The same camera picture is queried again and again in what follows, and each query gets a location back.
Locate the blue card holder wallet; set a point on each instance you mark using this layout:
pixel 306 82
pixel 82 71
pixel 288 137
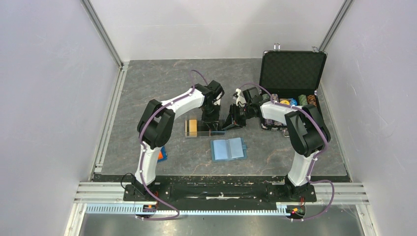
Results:
pixel 224 150

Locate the left aluminium frame post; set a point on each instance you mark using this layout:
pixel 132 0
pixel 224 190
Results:
pixel 89 8

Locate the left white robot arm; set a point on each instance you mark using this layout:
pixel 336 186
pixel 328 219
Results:
pixel 156 124

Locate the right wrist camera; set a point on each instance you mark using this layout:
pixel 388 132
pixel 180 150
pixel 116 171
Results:
pixel 239 98

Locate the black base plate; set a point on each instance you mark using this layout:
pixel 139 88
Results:
pixel 217 192

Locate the right aluminium frame post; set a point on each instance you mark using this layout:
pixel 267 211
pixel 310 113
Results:
pixel 345 7

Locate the black poker chip case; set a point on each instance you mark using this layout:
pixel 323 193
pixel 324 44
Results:
pixel 290 74

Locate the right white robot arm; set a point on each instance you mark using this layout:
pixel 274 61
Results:
pixel 306 128

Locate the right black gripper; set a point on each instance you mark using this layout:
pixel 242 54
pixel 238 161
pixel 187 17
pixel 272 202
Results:
pixel 233 117

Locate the clear acrylic card tray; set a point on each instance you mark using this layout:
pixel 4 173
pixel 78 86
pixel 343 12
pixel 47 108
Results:
pixel 221 122

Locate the gold card stack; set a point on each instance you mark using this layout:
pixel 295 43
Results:
pixel 191 128

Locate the aluminium frame post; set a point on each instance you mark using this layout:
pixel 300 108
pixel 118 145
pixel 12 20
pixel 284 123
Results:
pixel 345 7
pixel 89 8

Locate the white slotted cable duct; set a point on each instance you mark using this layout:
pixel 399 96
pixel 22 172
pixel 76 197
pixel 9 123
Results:
pixel 149 210

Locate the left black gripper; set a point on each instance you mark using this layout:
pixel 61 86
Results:
pixel 215 117

